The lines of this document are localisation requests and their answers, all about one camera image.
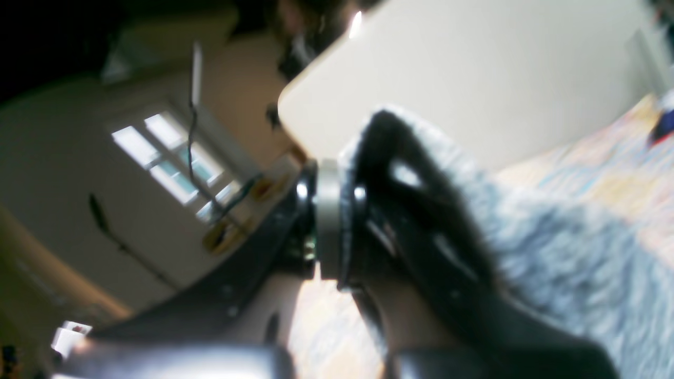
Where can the patterned colourful tablecloth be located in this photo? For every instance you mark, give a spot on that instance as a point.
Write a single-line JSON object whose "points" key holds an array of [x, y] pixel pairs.
{"points": [[615, 169]]}

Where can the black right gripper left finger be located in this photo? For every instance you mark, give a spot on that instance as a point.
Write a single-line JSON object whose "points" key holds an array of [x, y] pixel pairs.
{"points": [[233, 323]]}

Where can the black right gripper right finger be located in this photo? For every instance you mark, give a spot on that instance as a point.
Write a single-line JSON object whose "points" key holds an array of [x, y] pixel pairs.
{"points": [[415, 256]]}

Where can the grey t-shirt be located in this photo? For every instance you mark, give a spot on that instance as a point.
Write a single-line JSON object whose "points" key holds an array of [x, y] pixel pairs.
{"points": [[576, 266]]}

